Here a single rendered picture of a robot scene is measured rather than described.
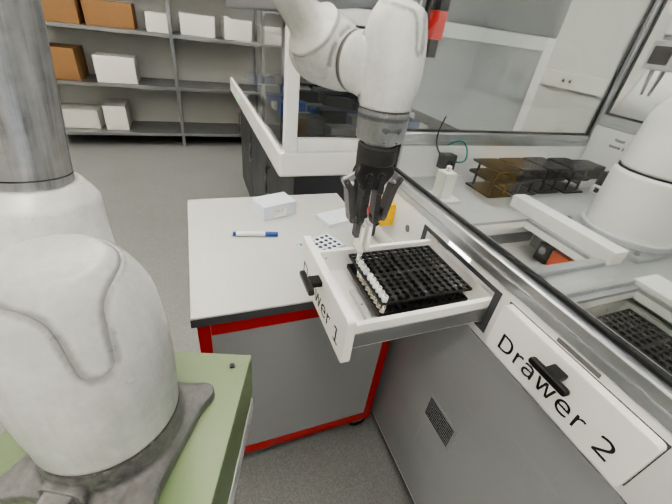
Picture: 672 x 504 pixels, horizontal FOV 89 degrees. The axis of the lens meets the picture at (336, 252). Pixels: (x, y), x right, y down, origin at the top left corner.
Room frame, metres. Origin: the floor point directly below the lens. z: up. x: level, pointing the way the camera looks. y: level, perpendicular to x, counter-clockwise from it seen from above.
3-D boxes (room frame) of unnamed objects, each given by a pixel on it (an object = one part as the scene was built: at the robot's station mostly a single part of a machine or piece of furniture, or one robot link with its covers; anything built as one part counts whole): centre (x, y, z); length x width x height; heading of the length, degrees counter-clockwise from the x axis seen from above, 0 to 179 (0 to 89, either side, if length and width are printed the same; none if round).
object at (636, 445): (0.40, -0.41, 0.87); 0.29 x 0.02 x 0.11; 24
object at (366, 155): (0.65, -0.05, 1.13); 0.08 x 0.07 x 0.09; 114
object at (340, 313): (0.56, 0.01, 0.87); 0.29 x 0.02 x 0.11; 24
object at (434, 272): (0.64, -0.17, 0.87); 0.22 x 0.18 x 0.06; 114
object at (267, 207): (1.10, 0.24, 0.79); 0.13 x 0.09 x 0.05; 132
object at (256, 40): (2.39, 0.11, 1.13); 1.78 x 1.14 x 0.45; 24
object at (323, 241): (0.87, 0.05, 0.78); 0.12 x 0.08 x 0.04; 137
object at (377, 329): (0.65, -0.18, 0.86); 0.40 x 0.26 x 0.06; 114
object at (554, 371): (0.39, -0.38, 0.91); 0.07 x 0.04 x 0.01; 24
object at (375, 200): (0.65, -0.07, 1.06); 0.04 x 0.01 x 0.11; 24
